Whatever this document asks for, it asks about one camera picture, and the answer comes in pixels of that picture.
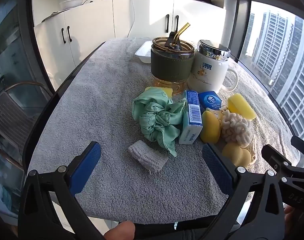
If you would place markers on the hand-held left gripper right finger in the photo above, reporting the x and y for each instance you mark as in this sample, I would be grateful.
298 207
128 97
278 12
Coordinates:
216 165

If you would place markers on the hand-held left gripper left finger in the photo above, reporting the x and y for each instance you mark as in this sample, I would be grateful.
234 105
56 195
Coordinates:
85 162

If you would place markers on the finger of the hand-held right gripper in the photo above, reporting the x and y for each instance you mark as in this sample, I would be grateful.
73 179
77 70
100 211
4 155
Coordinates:
273 155
300 143

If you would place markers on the blue tissue pack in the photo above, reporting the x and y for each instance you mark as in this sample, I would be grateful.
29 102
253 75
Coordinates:
210 100
191 120

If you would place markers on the grey knitted cloth roll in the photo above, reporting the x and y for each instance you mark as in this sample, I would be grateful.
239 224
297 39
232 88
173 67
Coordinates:
147 156

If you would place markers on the green fabric scrunchie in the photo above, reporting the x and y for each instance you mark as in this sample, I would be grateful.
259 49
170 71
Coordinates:
154 120

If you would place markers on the white plastic tray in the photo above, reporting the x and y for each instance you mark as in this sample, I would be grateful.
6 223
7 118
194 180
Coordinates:
143 52

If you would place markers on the person's right hand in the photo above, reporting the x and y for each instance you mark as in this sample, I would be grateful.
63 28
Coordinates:
290 212

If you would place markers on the person's left hand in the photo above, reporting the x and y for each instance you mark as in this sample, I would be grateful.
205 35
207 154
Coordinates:
122 230

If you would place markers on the beige mesh pad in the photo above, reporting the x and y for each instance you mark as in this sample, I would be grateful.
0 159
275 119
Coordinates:
253 152

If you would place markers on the yellow rectangular sponge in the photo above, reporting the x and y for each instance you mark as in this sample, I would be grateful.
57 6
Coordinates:
166 91
241 107

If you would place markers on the grey terry towel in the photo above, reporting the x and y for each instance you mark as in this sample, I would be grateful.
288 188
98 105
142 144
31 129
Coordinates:
104 105

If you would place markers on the white mug with chrome lid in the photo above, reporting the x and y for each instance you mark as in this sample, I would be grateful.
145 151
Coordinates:
206 72

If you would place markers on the high-rise buildings outside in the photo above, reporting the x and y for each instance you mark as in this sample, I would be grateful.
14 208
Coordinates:
279 42

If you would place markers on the green sleeved glass tumbler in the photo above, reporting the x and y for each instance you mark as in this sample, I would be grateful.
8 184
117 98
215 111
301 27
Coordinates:
170 63

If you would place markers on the white cabinet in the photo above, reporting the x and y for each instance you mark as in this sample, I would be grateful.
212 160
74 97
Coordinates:
92 30

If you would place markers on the gold metal straw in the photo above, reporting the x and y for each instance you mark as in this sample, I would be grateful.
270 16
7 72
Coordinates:
183 31

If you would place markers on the dark cloth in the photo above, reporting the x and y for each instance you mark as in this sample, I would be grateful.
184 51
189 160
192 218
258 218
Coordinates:
53 15

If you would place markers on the white bowl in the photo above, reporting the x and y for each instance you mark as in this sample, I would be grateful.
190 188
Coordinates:
70 3

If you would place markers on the black window frame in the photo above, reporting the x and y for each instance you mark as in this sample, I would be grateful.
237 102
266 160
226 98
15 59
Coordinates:
241 25

